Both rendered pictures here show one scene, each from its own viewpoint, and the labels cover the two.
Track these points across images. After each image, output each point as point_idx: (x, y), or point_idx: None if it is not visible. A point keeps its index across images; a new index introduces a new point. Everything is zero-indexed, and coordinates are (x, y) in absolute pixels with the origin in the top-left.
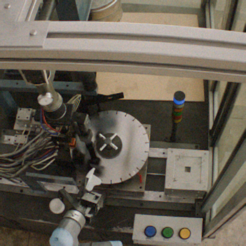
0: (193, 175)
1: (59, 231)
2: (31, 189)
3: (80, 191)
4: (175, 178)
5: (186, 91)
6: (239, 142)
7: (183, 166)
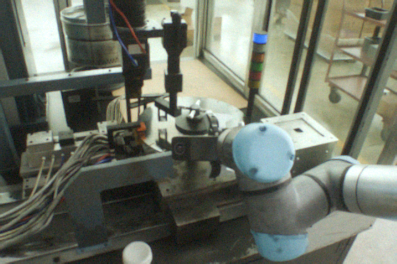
0: (310, 133)
1: (252, 126)
2: (76, 250)
3: (214, 124)
4: (293, 140)
5: (229, 103)
6: None
7: (291, 129)
